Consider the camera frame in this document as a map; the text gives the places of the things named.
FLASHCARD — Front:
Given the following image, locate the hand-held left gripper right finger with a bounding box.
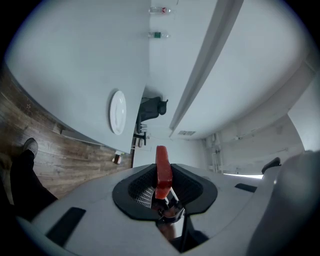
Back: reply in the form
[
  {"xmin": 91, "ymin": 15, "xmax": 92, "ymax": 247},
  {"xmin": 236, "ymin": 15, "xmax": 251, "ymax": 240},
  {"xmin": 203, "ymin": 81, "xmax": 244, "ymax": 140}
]
[{"xmin": 171, "ymin": 163, "xmax": 263, "ymax": 256}]

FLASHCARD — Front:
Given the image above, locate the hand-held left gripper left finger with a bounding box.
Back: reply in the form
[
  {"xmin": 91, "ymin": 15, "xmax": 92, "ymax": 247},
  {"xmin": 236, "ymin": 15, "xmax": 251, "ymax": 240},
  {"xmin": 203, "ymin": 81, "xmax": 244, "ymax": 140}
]
[{"xmin": 32, "ymin": 163, "xmax": 181, "ymax": 256}]

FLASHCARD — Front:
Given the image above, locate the red object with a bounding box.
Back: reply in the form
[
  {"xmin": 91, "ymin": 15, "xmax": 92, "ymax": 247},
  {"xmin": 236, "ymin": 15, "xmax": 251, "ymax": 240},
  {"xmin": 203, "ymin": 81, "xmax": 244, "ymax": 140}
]
[{"xmin": 154, "ymin": 145, "xmax": 174, "ymax": 200}]

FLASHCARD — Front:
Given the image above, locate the white round plate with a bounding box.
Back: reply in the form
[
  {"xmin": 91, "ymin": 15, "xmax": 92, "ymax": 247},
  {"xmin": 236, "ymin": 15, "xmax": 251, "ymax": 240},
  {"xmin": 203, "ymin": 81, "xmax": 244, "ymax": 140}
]
[{"xmin": 108, "ymin": 89, "xmax": 128, "ymax": 136}]

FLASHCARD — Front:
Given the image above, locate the person's black trouser leg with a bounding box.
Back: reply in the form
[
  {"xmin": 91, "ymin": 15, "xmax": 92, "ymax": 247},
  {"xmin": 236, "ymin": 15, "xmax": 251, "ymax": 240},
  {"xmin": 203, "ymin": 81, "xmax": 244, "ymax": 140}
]
[{"xmin": 0, "ymin": 149, "xmax": 59, "ymax": 222}]

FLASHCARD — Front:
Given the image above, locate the person's grey shoe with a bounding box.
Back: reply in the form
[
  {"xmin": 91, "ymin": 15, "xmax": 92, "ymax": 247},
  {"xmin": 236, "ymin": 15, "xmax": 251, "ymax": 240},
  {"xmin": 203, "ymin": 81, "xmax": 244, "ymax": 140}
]
[{"xmin": 22, "ymin": 137, "xmax": 39, "ymax": 157}]

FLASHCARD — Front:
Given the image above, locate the black mesh office chair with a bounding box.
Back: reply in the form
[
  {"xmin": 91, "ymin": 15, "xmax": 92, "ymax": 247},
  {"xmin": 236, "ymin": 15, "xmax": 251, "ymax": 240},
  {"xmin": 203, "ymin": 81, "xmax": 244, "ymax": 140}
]
[{"xmin": 133, "ymin": 96, "xmax": 169, "ymax": 147}]

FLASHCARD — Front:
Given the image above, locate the white table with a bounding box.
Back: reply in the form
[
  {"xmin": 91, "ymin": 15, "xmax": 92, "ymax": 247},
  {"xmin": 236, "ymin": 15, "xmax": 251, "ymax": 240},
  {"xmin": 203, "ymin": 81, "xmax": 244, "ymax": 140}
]
[{"xmin": 3, "ymin": 0, "xmax": 152, "ymax": 155}]

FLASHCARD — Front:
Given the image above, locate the green label plastic bottle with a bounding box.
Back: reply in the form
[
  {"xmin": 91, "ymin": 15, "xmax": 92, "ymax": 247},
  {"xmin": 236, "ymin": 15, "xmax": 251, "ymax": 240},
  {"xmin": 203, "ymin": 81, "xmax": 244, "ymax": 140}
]
[{"xmin": 147, "ymin": 31, "xmax": 171, "ymax": 40}]

